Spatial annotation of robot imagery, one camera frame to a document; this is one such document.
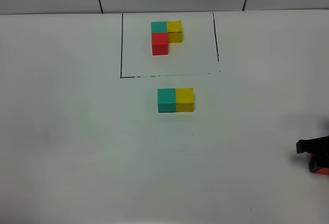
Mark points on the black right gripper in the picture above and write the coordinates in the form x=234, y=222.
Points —
x=317, y=148

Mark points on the yellow template block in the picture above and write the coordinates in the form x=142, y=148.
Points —
x=174, y=31

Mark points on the red template block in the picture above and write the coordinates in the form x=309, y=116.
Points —
x=160, y=44

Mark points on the green template block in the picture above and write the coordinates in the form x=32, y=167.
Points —
x=159, y=27

